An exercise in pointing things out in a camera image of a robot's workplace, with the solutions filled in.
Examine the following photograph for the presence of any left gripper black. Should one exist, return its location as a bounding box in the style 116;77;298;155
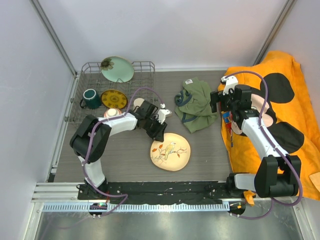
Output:
143;115;167;142

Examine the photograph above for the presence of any cream bird plate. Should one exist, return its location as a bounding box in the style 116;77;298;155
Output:
150;133;191;172

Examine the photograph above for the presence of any beige tumbler cup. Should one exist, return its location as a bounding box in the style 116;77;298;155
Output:
133;98;145;112

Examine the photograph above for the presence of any yellow patterned small plate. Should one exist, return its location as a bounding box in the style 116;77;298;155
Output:
100;89;128;110

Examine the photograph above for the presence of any green flower plate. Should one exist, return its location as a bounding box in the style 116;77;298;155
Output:
99;56;135;83

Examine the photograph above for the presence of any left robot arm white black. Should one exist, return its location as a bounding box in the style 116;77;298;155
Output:
69;100;172;200

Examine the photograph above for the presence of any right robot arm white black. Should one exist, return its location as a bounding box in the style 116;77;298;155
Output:
210;84;303;198

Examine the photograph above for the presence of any green shirt with blue trim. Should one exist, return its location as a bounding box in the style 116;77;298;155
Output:
174;77;218;134

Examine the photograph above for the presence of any white orange patterned bowl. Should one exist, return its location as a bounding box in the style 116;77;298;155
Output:
103;108;122;118

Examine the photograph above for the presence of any orange Mickey Mouse towel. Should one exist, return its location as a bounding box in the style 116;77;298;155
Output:
226;51;320;201

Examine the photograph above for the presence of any dark green mug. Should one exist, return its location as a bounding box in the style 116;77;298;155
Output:
79;88;102;110

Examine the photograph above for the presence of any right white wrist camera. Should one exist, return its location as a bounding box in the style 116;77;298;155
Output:
220;75;238;95

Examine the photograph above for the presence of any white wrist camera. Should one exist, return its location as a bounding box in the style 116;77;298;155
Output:
220;75;238;95
153;103;172;124

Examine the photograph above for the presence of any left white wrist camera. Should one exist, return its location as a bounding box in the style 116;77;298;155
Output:
153;103;172;124

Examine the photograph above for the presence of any grey wire dish rack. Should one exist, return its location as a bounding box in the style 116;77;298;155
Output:
64;61;155;127

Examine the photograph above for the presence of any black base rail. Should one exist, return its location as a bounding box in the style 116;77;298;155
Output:
77;181;232;205

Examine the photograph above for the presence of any white slotted cable duct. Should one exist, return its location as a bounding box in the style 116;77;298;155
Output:
42;201;230;213

